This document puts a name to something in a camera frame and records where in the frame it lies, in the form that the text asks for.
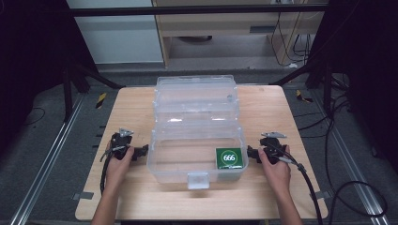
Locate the person's left hand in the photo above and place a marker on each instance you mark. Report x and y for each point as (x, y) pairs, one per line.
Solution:
(116, 170)

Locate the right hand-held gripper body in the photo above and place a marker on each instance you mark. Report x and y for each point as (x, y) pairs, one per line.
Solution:
(271, 148)

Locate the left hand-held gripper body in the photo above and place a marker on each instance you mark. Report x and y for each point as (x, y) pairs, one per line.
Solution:
(119, 143)

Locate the person's right hand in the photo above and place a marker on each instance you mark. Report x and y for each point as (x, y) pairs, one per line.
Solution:
(276, 175)

